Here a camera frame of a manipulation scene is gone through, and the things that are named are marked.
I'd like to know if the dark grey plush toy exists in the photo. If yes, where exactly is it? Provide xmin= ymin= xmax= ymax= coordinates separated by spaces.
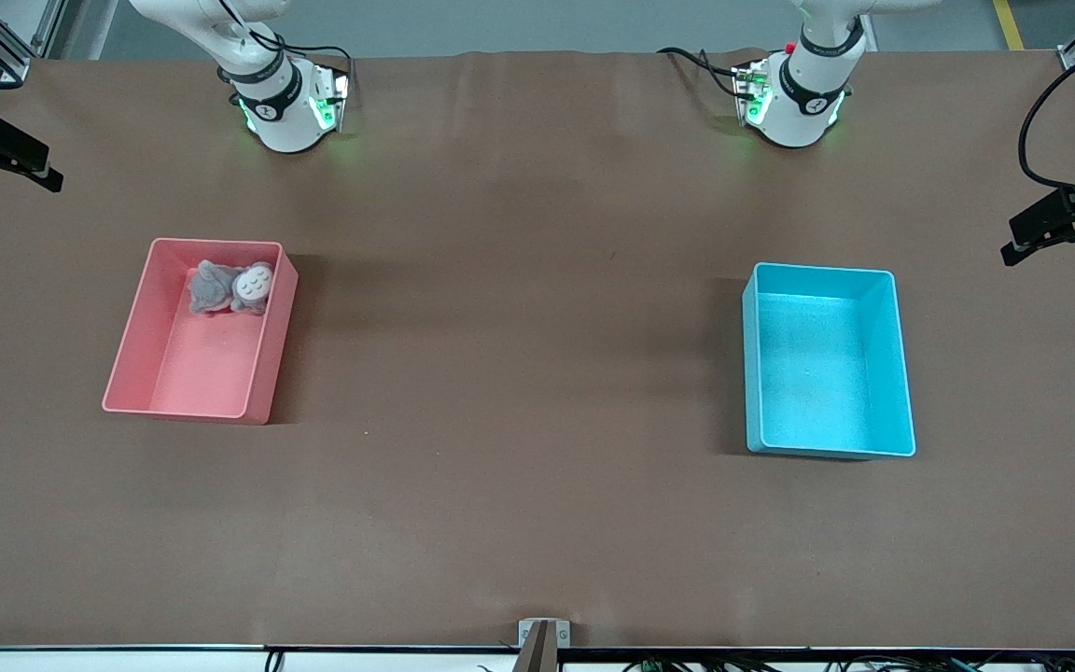
xmin=186 ymin=259 xmax=242 ymax=316

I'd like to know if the blue plastic box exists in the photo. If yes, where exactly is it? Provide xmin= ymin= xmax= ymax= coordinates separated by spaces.
xmin=742 ymin=261 xmax=917 ymax=460

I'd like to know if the pink plastic box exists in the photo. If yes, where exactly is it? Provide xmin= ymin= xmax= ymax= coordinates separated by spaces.
xmin=102 ymin=238 xmax=300 ymax=426

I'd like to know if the brown table cover sheet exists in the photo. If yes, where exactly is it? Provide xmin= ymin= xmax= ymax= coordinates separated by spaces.
xmin=0 ymin=49 xmax=1075 ymax=651

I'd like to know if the black right arm base cable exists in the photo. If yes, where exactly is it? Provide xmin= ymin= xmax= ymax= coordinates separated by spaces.
xmin=216 ymin=0 xmax=355 ymax=92

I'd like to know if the black arm base cable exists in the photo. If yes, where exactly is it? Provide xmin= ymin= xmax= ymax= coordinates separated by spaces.
xmin=216 ymin=0 xmax=355 ymax=92
xmin=657 ymin=46 xmax=753 ymax=99

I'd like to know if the black left arm base cable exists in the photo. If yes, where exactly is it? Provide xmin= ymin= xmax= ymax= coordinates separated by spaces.
xmin=657 ymin=46 xmax=753 ymax=99

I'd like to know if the white table edge rail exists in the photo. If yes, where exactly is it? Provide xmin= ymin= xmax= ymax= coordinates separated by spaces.
xmin=0 ymin=644 xmax=1075 ymax=672

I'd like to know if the metal table edge bracket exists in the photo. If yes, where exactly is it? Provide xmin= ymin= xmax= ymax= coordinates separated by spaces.
xmin=518 ymin=618 xmax=572 ymax=672

